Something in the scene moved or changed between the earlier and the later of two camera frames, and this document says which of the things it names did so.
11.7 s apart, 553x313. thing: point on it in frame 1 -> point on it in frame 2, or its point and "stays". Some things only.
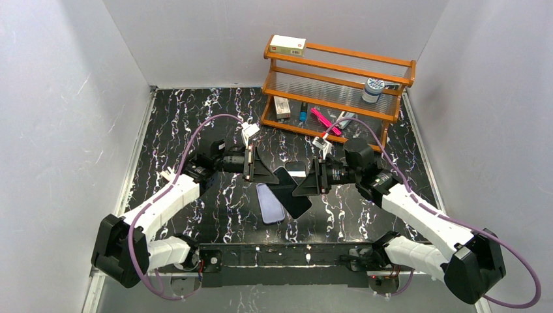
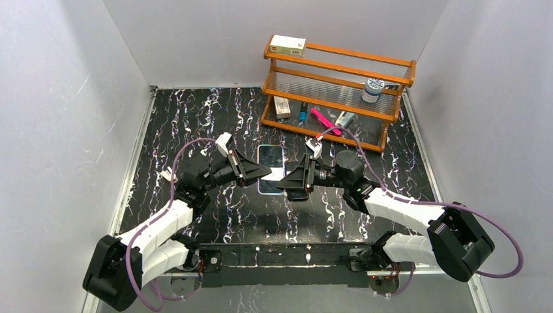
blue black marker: [303, 112] stays
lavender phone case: [272, 208] -> [273, 158]
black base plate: [284, 265] stays
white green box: [287, 45] stays
